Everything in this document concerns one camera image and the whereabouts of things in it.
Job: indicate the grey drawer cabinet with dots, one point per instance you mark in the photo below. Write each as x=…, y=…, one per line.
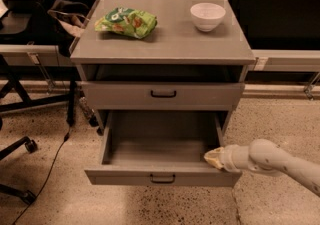
x=175, y=51

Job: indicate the black desk frame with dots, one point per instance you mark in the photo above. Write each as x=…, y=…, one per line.
x=26, y=101

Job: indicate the grey drawer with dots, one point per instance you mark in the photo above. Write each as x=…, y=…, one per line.
x=162, y=96
x=160, y=148

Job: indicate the dark bag with strap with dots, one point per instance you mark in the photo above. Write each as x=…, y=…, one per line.
x=70, y=18

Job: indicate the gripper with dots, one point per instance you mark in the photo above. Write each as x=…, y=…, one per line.
x=226, y=158

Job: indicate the white ceramic bowl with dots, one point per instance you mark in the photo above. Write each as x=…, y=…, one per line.
x=207, y=16

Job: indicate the green snack bag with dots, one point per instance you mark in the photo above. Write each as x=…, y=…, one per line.
x=128, y=22

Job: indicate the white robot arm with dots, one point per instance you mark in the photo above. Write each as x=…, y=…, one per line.
x=265, y=157

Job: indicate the grey top drawer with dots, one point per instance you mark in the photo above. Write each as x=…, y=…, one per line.
x=162, y=96

